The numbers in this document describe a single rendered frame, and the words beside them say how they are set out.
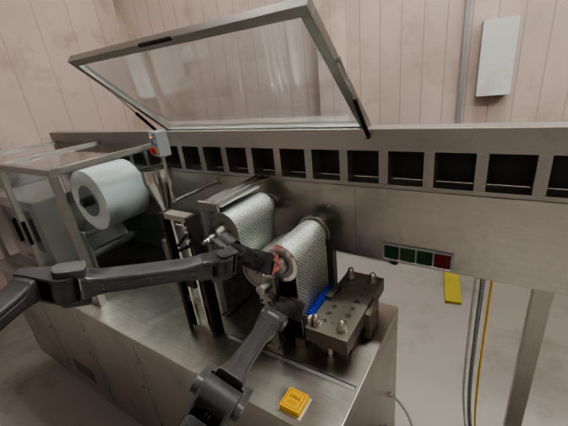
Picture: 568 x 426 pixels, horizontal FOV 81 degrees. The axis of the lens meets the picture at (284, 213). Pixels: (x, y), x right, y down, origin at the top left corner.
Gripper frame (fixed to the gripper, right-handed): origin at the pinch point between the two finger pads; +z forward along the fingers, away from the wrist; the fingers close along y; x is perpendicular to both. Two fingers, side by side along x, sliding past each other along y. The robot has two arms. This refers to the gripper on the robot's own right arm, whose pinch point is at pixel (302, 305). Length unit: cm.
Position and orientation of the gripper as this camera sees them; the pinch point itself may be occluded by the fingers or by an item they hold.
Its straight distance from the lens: 128.2
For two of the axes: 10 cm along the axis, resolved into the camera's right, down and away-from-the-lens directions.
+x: 1.7, -9.8, 0.5
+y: 8.4, 1.2, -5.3
